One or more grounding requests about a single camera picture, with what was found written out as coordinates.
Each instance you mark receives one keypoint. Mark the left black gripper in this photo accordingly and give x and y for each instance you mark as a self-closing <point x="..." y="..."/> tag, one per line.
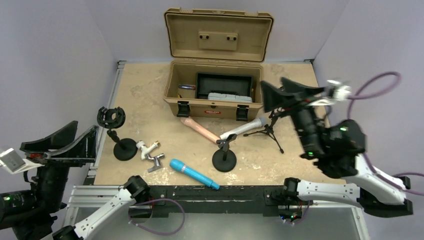
<point x="76" y="154"/>

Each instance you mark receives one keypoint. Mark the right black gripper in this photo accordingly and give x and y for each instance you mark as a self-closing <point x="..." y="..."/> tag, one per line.
<point x="295" y="97"/>

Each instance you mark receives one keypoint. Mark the white microphone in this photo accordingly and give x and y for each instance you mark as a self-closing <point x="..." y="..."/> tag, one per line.
<point x="256" y="123"/>

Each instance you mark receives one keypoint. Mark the black tripod mic stand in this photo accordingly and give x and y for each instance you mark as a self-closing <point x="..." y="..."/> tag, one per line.
<point x="269" y="128"/>

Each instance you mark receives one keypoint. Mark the pink microphone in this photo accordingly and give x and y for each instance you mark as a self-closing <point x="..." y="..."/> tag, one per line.
<point x="191" y="123"/>

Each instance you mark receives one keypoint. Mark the blue microphone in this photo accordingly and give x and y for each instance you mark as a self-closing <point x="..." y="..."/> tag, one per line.
<point x="181" y="167"/>

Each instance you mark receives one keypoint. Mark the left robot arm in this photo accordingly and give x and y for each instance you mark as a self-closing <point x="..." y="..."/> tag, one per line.
<point x="31" y="213"/>

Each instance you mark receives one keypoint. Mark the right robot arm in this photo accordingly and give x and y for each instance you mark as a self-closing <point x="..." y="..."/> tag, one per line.
<point x="337" y="151"/>

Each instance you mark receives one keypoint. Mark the white chrome faucet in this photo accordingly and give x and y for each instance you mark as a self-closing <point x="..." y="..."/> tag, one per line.
<point x="146" y="154"/>

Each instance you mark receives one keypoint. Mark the grey plastic bit case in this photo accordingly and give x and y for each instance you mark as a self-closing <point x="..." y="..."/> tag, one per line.
<point x="214" y="96"/>

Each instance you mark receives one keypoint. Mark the tan plastic toolbox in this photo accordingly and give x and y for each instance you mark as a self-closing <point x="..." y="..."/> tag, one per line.
<point x="219" y="42"/>

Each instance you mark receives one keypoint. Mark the black toolbox tray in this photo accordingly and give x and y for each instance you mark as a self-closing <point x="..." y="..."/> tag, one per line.
<point x="232" y="84"/>

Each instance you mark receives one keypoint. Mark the red blue screwdriver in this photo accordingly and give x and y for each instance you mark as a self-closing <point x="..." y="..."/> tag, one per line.
<point x="187" y="87"/>

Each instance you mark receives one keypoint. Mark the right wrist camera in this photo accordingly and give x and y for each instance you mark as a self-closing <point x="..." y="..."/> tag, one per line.
<point x="335" y="91"/>

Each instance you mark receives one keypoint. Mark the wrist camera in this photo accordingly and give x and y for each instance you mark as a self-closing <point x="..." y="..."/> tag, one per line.
<point x="13" y="163"/>
<point x="335" y="91"/>

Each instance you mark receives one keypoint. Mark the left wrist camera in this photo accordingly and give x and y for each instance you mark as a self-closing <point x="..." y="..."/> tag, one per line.
<point x="13" y="163"/>

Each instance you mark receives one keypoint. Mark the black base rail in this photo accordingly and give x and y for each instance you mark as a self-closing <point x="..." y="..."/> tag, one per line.
<point x="267" y="200"/>

